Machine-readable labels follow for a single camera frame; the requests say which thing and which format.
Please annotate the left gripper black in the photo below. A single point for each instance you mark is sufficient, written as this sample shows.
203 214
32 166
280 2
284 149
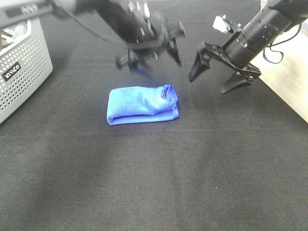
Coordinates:
146 37

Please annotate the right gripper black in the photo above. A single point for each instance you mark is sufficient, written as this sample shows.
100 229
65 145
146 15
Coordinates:
242 77

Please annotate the blue microfiber towel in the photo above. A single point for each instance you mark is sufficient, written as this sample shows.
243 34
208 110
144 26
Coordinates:
142 105

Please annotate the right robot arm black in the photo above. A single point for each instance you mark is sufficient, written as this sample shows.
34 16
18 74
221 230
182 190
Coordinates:
246 43

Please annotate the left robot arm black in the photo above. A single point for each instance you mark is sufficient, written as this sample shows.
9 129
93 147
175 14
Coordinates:
108 10

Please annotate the white plastic basket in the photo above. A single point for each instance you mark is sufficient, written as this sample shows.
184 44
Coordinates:
287 74

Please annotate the grey perforated plastic basket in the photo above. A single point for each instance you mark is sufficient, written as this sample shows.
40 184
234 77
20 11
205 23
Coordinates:
24 62

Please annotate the grey cloth in basket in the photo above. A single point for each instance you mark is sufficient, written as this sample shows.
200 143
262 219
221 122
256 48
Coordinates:
17 30

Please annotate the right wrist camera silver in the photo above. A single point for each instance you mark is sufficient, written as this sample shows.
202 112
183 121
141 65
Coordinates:
222 25

